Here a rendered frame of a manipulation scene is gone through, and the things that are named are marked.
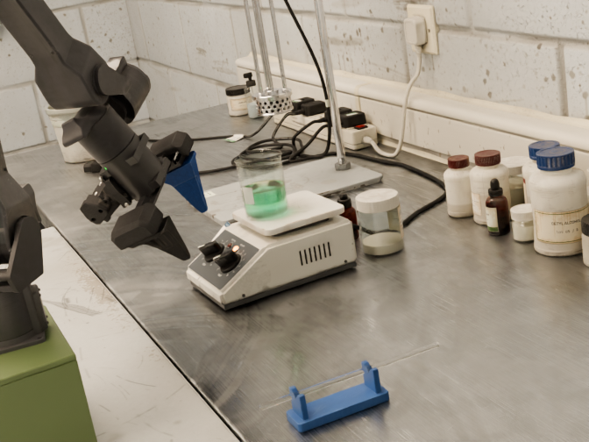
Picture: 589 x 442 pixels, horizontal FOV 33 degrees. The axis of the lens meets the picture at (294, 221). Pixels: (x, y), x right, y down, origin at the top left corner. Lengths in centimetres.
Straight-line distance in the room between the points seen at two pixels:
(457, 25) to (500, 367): 81
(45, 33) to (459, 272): 58
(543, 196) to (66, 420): 64
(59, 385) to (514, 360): 46
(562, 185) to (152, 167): 50
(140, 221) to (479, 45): 74
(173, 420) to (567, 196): 56
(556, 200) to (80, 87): 59
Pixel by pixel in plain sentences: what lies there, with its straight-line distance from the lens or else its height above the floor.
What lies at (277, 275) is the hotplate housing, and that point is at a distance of 130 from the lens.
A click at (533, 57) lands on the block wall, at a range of 158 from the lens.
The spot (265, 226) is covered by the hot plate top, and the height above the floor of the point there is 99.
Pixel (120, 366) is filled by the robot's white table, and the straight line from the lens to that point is 120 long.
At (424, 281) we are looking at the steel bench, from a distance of 128.
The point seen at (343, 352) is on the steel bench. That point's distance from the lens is 113.
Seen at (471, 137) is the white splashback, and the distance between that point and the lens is 168.
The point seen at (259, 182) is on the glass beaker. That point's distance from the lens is 130.
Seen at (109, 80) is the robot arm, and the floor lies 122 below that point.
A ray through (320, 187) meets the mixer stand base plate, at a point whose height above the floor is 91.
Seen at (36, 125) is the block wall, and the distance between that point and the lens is 368.
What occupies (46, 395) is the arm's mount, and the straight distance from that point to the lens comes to 99.
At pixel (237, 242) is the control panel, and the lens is 134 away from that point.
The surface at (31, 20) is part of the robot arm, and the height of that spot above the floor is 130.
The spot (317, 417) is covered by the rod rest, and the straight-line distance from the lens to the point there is 99.
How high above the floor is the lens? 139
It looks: 18 degrees down
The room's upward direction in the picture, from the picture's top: 9 degrees counter-clockwise
